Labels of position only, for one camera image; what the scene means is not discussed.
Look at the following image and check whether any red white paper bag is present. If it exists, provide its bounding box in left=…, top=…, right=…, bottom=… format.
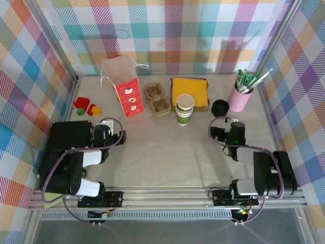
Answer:
left=101, top=56, right=149, bottom=119

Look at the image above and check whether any black equipment case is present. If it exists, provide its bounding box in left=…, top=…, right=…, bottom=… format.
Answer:
left=40, top=121, right=94, bottom=178

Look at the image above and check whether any pink cylindrical straw holder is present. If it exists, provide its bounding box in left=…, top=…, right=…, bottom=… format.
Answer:
left=227, top=82, right=254, bottom=112

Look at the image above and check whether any large red toy block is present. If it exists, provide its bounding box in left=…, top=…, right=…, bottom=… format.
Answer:
left=73, top=97, right=91, bottom=110

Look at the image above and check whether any yellow napkin stack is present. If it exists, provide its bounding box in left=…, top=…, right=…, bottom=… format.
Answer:
left=169, top=77, right=211, bottom=114

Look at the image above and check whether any small circuit board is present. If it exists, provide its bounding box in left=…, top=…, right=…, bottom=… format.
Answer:
left=233, top=208, right=252, bottom=217
left=88, top=210, right=112, bottom=219

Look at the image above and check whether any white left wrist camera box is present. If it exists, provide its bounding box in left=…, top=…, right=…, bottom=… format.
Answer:
left=101, top=120, right=115, bottom=132

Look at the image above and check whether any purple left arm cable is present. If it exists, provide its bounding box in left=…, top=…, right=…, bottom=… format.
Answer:
left=40, top=117, right=125, bottom=226

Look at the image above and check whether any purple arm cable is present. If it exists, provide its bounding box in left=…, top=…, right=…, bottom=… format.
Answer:
left=208, top=116, right=283, bottom=226
left=40, top=117, right=125, bottom=226

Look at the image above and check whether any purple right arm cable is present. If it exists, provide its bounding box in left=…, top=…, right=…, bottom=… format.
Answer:
left=208, top=116, right=283, bottom=226

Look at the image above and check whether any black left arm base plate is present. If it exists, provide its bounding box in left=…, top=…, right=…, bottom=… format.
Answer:
left=77, top=190, right=124, bottom=208

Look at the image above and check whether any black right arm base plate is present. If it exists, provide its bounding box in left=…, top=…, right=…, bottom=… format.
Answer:
left=212, top=189, right=259, bottom=206

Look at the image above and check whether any aluminium frame rail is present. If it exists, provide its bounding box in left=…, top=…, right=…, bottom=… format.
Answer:
left=27, top=187, right=308, bottom=211

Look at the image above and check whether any slotted grey cable duct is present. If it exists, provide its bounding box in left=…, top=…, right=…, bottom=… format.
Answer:
left=40, top=212, right=234, bottom=221

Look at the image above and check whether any aluminium corner post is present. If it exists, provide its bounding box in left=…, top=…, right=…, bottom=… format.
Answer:
left=24, top=0, right=80, bottom=82
left=255, top=0, right=303, bottom=76

